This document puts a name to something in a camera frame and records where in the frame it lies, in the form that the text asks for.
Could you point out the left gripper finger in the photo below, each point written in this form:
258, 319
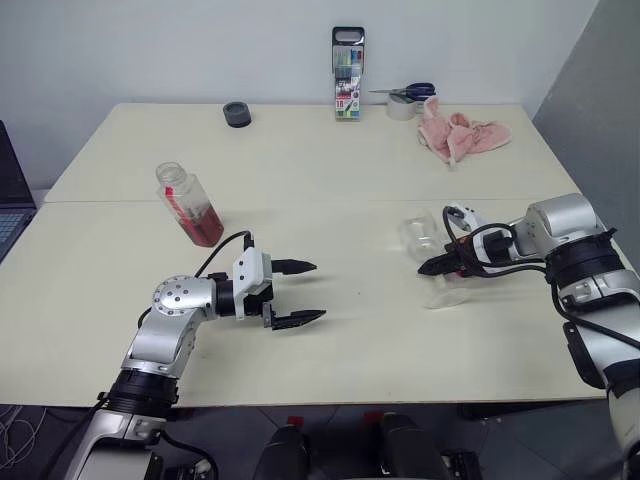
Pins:
295, 266
300, 321

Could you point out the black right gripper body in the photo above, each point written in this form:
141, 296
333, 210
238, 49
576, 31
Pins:
465, 257

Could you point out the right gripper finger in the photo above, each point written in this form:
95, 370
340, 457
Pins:
444, 256
437, 268

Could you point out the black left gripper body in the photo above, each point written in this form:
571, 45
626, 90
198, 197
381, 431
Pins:
262, 305

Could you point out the clear plastic cup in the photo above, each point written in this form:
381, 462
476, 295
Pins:
420, 235

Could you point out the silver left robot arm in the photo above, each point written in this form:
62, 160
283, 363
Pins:
172, 305

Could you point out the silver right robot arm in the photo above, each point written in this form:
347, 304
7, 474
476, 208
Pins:
590, 280

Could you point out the plastic bottle with red contents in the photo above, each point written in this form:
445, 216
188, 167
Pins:
195, 220

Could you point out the pink cloth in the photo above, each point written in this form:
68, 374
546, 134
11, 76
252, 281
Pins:
460, 137

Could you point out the dark rounded shape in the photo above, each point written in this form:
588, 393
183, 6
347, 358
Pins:
405, 447
282, 452

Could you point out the beige tape roll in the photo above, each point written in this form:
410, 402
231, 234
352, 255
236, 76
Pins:
400, 109

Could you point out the black round container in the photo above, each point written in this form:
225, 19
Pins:
237, 115

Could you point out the marker pen pack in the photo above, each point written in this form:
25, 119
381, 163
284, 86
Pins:
347, 85

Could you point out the dark laptop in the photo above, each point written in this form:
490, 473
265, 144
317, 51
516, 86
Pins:
10, 200

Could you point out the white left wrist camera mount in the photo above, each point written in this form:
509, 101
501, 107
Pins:
250, 272

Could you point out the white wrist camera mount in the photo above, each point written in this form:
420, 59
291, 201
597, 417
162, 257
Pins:
467, 215
250, 272

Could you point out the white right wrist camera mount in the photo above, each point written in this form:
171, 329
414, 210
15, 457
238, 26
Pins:
467, 215

